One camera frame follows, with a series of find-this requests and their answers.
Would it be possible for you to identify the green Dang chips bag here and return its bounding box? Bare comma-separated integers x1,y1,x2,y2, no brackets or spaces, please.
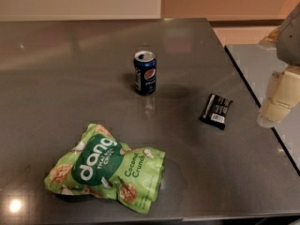
44,124,165,214

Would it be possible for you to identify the grey side table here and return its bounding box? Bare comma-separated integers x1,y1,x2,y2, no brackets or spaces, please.
224,43,300,176

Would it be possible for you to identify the blue Pepsi soda can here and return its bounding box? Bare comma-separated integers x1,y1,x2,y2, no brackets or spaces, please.
133,51,157,96

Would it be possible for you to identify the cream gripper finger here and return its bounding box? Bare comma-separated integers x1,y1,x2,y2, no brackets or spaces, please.
259,27,279,48
257,65,300,128

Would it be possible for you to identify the black RXBAR chocolate bar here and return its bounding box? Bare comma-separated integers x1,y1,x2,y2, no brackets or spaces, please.
200,94,233,130

